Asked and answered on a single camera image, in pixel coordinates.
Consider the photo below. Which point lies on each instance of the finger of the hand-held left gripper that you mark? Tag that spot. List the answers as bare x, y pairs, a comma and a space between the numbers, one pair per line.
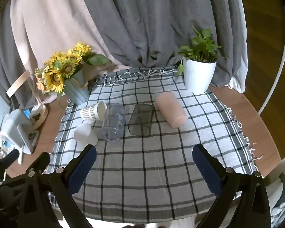
11, 157
41, 160

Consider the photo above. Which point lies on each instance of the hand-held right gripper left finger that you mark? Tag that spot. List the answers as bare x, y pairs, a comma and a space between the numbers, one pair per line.
83, 169

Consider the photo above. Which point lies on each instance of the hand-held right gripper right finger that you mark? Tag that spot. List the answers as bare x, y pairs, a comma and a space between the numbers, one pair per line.
207, 171

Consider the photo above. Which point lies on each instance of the white cup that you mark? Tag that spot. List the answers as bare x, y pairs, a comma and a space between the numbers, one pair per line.
84, 134

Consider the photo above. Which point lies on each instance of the clear plastic cup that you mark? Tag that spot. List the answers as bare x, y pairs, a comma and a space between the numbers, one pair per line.
114, 123

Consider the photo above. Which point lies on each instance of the plaid paper cup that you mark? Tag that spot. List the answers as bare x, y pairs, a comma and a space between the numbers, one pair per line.
91, 112

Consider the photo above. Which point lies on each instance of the pink cup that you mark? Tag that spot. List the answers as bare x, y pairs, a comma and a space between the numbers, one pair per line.
171, 110

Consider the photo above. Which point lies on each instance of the dark transparent cup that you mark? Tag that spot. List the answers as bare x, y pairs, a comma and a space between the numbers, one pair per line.
141, 120

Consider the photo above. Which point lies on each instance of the white plastic device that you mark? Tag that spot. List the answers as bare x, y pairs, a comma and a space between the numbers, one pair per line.
16, 128

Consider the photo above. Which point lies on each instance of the round wooden stand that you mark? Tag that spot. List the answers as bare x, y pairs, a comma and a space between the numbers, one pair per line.
41, 116

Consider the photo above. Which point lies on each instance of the checked tablecloth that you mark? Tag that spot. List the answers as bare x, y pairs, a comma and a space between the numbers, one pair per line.
144, 171

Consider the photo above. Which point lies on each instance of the blue ribbed flower pot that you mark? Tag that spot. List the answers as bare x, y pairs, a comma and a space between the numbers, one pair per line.
77, 92

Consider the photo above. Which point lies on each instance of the grey cloth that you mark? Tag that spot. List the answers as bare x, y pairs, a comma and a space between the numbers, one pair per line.
281, 194

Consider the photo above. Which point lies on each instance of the white cloth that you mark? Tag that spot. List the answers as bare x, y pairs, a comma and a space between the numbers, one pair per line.
237, 84

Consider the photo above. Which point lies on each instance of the sunflower bouquet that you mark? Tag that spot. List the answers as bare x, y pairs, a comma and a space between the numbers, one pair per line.
61, 67

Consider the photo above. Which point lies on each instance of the white ribbed plant pot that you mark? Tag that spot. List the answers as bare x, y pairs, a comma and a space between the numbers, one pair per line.
198, 76

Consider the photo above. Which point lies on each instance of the green leafy plant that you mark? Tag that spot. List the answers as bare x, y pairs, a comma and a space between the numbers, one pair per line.
201, 47

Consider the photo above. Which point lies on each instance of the white hoop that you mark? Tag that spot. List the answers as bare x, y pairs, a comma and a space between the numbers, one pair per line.
281, 57

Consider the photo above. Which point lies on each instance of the pale pink curtain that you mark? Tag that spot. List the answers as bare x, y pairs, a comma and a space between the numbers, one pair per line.
49, 23

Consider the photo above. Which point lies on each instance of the grey curtain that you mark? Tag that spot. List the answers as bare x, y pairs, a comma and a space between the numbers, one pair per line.
144, 16

